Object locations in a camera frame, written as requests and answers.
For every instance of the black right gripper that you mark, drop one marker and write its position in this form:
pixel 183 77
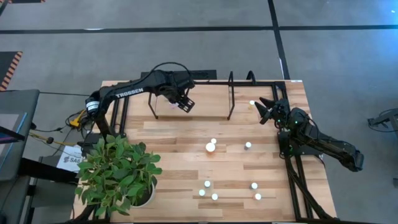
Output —
pixel 281 112

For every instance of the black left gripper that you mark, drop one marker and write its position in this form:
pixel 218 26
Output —
pixel 169 90

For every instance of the pink medicine bottle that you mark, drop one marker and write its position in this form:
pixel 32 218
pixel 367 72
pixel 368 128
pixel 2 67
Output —
pixel 172 105

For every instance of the pale yellow medicine bottle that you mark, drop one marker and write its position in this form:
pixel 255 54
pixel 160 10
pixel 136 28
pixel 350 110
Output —
pixel 252 102

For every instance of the wooden shelf black metal frame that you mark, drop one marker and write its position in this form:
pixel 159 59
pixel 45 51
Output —
pixel 211 102

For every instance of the yellow-green medicine bottle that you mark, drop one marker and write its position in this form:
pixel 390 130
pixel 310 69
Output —
pixel 201 192
pixel 213 141

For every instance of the large orange medicine bottle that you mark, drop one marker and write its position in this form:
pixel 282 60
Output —
pixel 210 147

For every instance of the white-capped medicine bottle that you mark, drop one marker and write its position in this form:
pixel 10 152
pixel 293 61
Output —
pixel 257 196
pixel 254 185

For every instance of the blue medicine bottle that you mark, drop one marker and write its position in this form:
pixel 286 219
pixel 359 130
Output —
pixel 207 183

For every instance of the white bottle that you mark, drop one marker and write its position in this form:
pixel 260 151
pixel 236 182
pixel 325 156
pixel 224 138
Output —
pixel 214 196

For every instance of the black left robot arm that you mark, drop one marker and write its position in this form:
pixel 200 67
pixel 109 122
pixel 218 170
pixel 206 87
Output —
pixel 129 92

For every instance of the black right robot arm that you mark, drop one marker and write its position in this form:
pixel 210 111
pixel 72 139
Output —
pixel 326 146

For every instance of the white plant pot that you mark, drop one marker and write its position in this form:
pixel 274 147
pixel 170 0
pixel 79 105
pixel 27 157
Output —
pixel 151 197

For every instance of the green leafy plant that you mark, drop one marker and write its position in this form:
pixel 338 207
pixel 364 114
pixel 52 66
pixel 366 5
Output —
pixel 115 174

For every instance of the black stand legs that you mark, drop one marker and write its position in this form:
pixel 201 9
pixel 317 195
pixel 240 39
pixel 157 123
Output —
pixel 384 119

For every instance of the white printed paper sheet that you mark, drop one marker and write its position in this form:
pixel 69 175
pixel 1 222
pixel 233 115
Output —
pixel 70 160

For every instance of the black crossbar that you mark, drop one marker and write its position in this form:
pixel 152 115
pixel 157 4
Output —
pixel 46 171

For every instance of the grey equipment cart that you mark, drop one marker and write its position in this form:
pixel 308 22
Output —
pixel 29 102

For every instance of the grey panel with blue edge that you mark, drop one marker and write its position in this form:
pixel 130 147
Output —
pixel 12 155

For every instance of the black curved metal bracket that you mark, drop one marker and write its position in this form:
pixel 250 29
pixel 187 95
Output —
pixel 251 71

